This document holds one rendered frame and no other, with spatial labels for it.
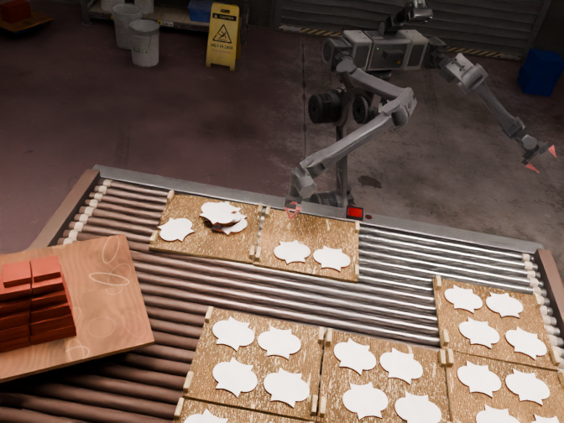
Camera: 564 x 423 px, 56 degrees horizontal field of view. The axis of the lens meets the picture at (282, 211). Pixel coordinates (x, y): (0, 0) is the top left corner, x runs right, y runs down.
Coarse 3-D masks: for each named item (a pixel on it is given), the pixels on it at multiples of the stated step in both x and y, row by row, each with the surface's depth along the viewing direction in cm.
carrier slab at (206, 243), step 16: (176, 208) 227; (192, 208) 228; (256, 208) 234; (160, 224) 218; (192, 224) 221; (208, 224) 222; (256, 224) 226; (160, 240) 211; (192, 240) 214; (208, 240) 215; (224, 240) 216; (240, 240) 217; (256, 240) 218; (208, 256) 208; (224, 256) 209; (240, 256) 210
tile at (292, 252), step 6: (282, 246) 216; (288, 246) 216; (294, 246) 216; (300, 246) 217; (306, 246) 217; (276, 252) 213; (282, 252) 213; (288, 252) 213; (294, 252) 214; (300, 252) 214; (306, 252) 215; (282, 258) 210; (288, 258) 210; (294, 258) 211; (300, 258) 211
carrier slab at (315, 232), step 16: (272, 224) 227; (288, 224) 228; (304, 224) 229; (320, 224) 231; (336, 224) 232; (352, 224) 233; (272, 240) 219; (288, 240) 220; (304, 240) 222; (320, 240) 223; (336, 240) 224; (352, 240) 225; (272, 256) 212; (352, 256) 218; (304, 272) 208; (320, 272) 209; (336, 272) 210; (352, 272) 211
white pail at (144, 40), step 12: (132, 24) 518; (144, 24) 526; (156, 24) 523; (132, 36) 511; (144, 36) 507; (156, 36) 514; (132, 48) 520; (144, 48) 516; (156, 48) 523; (144, 60) 523; (156, 60) 532
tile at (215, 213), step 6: (204, 204) 221; (210, 204) 221; (216, 204) 222; (222, 204) 222; (204, 210) 218; (210, 210) 218; (216, 210) 219; (222, 210) 219; (228, 210) 220; (234, 210) 220; (204, 216) 215; (210, 216) 216; (216, 216) 216; (222, 216) 217; (228, 216) 217; (216, 222) 214; (222, 222) 214; (228, 222) 214
